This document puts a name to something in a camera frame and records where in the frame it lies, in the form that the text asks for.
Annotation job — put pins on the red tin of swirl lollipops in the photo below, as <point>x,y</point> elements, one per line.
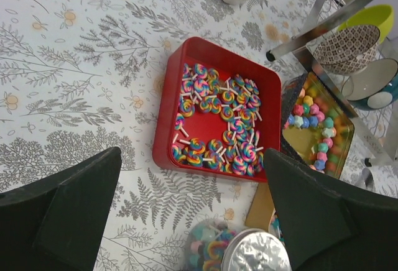
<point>218,114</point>

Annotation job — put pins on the gold tin of star candies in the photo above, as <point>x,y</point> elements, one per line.
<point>315,130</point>

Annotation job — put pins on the stainless steel dish rack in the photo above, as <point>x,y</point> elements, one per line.
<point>323,21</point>

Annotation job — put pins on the clear glass jar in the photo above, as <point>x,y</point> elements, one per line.
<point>207,242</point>

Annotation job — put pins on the teal and white container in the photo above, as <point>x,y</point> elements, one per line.
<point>373,88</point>

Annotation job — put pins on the yellow green bowl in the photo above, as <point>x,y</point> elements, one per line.
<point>382,16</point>

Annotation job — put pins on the silver metal scoop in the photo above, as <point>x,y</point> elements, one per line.
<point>365,180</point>

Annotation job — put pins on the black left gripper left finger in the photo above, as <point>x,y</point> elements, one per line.
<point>57,223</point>

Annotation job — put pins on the gold tin of ball lollipops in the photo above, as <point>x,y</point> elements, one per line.
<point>262,214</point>

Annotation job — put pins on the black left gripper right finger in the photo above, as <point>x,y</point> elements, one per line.
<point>329,224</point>

